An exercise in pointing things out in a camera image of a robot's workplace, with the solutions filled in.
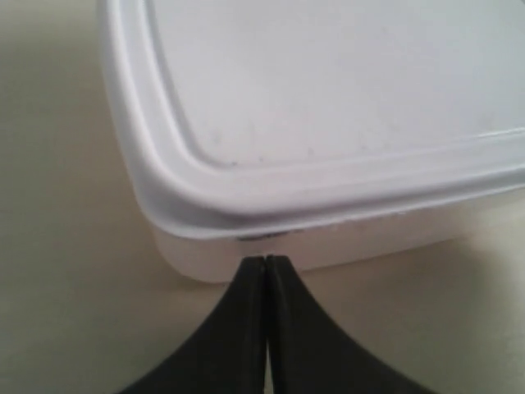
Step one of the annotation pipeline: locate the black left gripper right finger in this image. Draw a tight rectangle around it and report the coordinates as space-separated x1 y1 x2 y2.
265 256 429 394

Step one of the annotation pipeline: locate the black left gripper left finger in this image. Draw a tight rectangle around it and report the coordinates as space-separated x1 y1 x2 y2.
122 257 267 394

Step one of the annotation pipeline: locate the white lidded plastic container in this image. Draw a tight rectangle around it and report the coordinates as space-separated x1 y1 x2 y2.
98 1 524 282

